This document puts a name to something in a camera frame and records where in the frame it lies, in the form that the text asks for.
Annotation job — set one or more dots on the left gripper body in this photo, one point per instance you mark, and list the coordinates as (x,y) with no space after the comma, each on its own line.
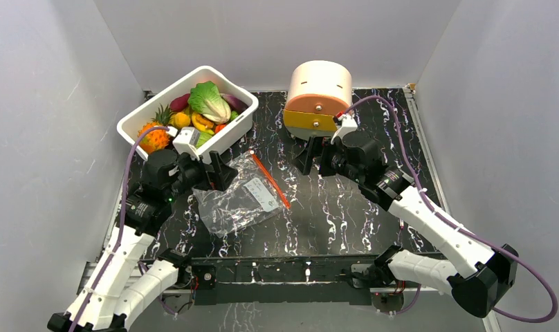
(193,173)

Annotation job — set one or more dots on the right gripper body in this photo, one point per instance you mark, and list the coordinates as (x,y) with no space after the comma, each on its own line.
(325,158)

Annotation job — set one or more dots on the clear zip top bag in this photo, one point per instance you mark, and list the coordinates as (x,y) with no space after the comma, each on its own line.
(252,197)

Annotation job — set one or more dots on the green toy cabbage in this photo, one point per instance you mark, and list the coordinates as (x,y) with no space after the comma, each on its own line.
(206,100)

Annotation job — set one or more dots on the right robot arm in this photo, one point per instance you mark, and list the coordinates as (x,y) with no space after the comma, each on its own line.
(473,274)

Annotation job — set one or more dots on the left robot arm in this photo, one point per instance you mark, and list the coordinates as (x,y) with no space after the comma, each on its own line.
(107,302)

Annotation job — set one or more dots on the toy pineapple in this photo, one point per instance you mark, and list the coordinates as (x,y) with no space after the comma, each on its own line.
(158,139)

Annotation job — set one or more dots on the yellow toy fruit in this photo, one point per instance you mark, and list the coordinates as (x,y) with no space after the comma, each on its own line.
(180,120)

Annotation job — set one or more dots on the purple toy sweet potato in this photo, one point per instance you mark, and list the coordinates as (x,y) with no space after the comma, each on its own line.
(180,103)

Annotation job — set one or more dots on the round drawer cabinet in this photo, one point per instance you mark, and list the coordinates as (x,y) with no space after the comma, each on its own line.
(319,90)

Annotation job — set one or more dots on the purple toy onion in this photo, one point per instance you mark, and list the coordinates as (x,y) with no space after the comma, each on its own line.
(235,103)

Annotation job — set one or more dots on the white plastic bin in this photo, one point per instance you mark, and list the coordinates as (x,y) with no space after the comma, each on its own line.
(129,125)

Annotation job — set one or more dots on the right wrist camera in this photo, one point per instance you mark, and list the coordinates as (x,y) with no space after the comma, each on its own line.
(347,125)

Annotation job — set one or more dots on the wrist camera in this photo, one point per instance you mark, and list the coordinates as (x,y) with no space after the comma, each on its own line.
(347,125)
(185,142)

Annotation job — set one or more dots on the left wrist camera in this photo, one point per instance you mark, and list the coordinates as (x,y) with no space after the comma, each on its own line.
(185,142)

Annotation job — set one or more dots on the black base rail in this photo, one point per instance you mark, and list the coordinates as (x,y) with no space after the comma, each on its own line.
(298,279)

